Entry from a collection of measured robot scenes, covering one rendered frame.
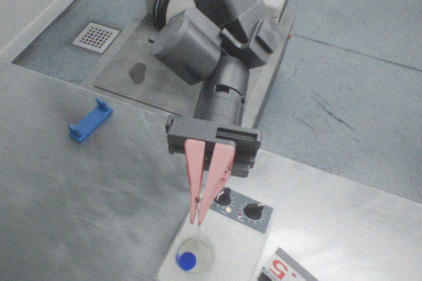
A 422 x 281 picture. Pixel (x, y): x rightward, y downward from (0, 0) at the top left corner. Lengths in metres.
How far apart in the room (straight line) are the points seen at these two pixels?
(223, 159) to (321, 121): 1.43
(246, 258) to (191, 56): 0.29
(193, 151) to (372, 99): 1.67
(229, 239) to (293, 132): 1.19
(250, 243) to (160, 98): 0.84
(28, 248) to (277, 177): 0.46
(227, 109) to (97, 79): 1.03
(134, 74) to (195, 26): 0.97
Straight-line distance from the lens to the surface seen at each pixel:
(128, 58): 1.41
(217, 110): 0.36
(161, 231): 0.60
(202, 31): 0.39
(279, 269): 0.58
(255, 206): 0.55
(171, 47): 0.36
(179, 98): 1.24
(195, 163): 0.33
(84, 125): 0.72
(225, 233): 0.51
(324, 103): 1.82
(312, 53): 2.05
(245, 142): 0.35
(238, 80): 0.40
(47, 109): 0.79
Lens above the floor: 1.32
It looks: 58 degrees down
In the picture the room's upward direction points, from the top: 4 degrees clockwise
